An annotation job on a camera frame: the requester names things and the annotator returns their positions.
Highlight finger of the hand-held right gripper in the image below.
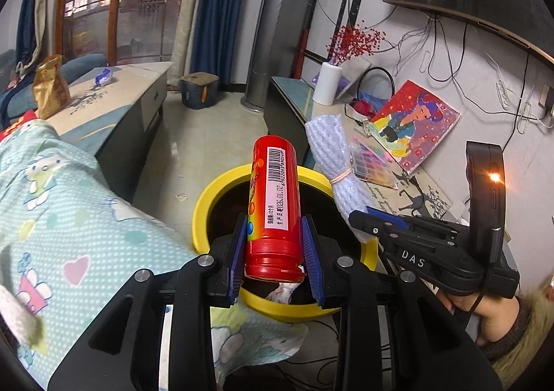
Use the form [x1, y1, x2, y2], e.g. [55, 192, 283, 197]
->
[367, 207, 471, 241]
[348, 209, 417, 252]

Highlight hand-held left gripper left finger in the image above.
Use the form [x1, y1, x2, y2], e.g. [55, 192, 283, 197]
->
[47, 213, 248, 391]

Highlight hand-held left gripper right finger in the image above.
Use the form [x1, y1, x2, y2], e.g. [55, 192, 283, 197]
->
[301, 215, 503, 391]

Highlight white plastic bag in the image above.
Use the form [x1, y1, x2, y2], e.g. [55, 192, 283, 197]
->
[263, 281, 304, 306]

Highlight yellow round trash bin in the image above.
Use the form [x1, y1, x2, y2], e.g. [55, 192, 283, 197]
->
[191, 163, 379, 325]

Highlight red candy tube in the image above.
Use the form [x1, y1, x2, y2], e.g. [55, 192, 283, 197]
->
[243, 135, 306, 284]

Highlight purple foam net sleeve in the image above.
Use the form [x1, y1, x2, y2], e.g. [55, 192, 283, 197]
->
[304, 115, 382, 245]

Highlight person's right forearm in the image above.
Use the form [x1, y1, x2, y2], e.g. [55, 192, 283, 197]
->
[478, 287, 554, 381]

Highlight person's right hand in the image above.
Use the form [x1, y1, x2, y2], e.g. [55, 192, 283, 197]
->
[437, 287, 520, 346]

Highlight pastel colour palette box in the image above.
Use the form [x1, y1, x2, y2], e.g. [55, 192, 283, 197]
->
[350, 135, 401, 189]

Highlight colourful portrait painting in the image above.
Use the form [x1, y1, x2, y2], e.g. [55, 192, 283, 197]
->
[368, 80, 462, 175]

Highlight red yarn ball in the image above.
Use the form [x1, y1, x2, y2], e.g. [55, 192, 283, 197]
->
[350, 99, 377, 119]

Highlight white vase red berries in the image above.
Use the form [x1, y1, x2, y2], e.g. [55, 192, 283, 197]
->
[312, 57, 373, 103]

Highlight white ribbed vase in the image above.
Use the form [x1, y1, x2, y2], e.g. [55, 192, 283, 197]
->
[312, 62, 342, 106]

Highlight cartoon cat printed blanket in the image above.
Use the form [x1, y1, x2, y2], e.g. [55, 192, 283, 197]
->
[0, 120, 309, 391]

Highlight long television stand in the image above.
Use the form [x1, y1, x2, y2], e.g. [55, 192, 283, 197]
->
[263, 76, 518, 288]

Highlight blue storage stool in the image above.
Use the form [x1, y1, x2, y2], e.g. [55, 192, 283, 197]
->
[179, 72, 221, 110]

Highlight red berry branches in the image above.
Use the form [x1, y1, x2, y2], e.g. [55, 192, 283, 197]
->
[324, 21, 388, 67]

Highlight grey coffee table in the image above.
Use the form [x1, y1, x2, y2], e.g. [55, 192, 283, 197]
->
[41, 60, 174, 203]

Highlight silver tower air conditioner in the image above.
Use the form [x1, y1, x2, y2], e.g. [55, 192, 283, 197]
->
[240, 0, 323, 112]

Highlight white fuzzy cloth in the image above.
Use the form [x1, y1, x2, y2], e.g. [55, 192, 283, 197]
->
[0, 283, 48, 357]

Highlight blue patterned sofa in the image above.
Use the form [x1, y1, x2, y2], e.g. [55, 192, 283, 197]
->
[0, 49, 109, 123]

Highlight gold snack bag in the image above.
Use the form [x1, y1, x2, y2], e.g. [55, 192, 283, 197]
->
[32, 54, 72, 120]

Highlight blue curtain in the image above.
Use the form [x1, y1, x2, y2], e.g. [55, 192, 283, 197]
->
[193, 0, 258, 86]
[15, 0, 57, 65]

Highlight red printed quilt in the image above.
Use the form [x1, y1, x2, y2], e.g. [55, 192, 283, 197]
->
[0, 109, 39, 143]

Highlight wooden glass sliding door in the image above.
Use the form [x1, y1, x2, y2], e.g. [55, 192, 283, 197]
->
[56, 0, 195, 67]

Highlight black ring hoop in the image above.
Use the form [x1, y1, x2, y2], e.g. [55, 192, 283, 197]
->
[352, 67, 395, 108]

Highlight tangle of wall cables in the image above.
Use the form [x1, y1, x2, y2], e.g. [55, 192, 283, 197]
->
[381, 12, 554, 136]

